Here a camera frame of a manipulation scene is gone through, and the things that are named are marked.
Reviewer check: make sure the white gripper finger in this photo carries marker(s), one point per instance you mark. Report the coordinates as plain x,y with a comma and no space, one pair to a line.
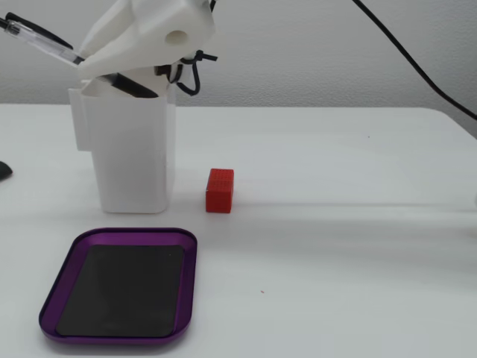
115,44
156,83

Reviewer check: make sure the black clear ballpoint pen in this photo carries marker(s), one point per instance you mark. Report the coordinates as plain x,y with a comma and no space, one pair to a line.
37,43

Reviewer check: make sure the white plastic pen holder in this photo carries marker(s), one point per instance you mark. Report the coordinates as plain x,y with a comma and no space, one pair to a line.
130,156

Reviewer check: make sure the black zip tie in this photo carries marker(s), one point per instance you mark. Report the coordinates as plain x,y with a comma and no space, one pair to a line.
206,57

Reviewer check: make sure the red perforated rectangular block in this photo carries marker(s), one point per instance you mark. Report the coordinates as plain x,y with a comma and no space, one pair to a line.
220,194

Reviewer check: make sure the black rounded object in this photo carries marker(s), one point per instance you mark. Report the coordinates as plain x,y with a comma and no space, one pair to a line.
4,171

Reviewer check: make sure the purple metal tray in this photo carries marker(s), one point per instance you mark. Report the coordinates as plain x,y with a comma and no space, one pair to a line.
59,272

